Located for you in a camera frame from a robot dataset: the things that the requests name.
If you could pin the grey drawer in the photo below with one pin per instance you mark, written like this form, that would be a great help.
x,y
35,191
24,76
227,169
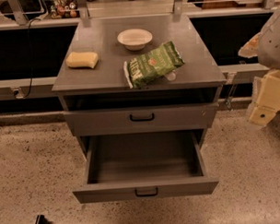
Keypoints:
x,y
142,119
145,165

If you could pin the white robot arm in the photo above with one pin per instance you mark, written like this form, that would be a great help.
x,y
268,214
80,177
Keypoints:
x,y
265,45

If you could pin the grey drawer cabinet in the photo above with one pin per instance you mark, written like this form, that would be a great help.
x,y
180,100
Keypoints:
x,y
105,87

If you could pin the grey top drawer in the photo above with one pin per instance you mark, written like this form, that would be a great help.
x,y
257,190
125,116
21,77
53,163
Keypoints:
x,y
142,119

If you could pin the green chip bag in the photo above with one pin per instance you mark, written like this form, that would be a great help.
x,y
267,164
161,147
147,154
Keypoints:
x,y
147,67

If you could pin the white ceramic bowl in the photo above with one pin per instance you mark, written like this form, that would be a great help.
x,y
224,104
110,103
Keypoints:
x,y
134,39

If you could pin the yellow sponge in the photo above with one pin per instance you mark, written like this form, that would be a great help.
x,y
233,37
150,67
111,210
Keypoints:
x,y
82,60

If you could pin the colourful items on shelf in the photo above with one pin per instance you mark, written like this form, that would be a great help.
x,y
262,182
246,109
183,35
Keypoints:
x,y
63,9

